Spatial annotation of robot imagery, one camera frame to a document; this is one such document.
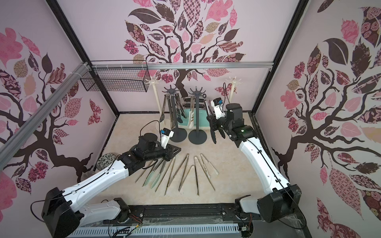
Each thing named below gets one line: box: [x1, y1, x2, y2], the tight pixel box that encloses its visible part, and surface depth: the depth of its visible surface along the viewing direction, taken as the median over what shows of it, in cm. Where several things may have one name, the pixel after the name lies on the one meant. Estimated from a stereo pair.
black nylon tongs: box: [204, 99, 226, 145], surface depth 74 cm
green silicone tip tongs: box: [142, 159, 165, 189], surface depth 85 cm
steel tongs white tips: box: [189, 96, 196, 129], surface depth 83 cm
